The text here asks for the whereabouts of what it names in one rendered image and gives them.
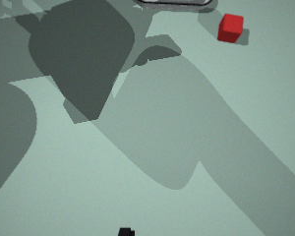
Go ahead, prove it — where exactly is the white tray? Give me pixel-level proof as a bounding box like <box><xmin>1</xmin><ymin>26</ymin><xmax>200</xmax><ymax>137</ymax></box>
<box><xmin>136</xmin><ymin>0</ymin><xmax>212</xmax><ymax>11</ymax></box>

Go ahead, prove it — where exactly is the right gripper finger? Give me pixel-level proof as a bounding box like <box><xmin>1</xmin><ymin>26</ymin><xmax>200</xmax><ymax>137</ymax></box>
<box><xmin>118</xmin><ymin>227</ymin><xmax>135</xmax><ymax>236</ymax></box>

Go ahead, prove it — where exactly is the red cube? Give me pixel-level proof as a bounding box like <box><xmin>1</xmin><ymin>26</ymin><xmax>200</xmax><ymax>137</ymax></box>
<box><xmin>217</xmin><ymin>14</ymin><xmax>244</xmax><ymax>43</ymax></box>

